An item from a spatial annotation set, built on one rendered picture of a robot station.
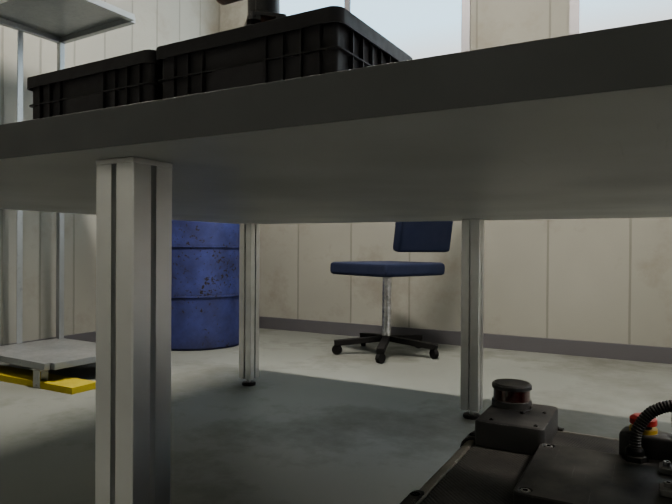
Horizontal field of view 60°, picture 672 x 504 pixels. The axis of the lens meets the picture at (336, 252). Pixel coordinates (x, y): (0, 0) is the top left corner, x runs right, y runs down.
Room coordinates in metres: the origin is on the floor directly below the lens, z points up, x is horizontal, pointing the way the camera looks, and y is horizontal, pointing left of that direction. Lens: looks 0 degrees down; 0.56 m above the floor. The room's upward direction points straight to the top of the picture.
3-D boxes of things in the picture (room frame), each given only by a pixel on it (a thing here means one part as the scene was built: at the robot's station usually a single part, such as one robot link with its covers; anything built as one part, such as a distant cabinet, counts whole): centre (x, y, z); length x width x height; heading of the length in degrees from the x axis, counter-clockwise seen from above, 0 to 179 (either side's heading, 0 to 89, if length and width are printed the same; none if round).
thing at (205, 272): (3.42, 0.82, 0.43); 0.59 x 0.58 x 0.87; 151
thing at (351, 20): (1.11, 0.10, 0.92); 0.40 x 0.30 x 0.02; 60
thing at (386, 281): (3.09, -0.29, 0.50); 0.59 x 0.56 x 1.01; 60
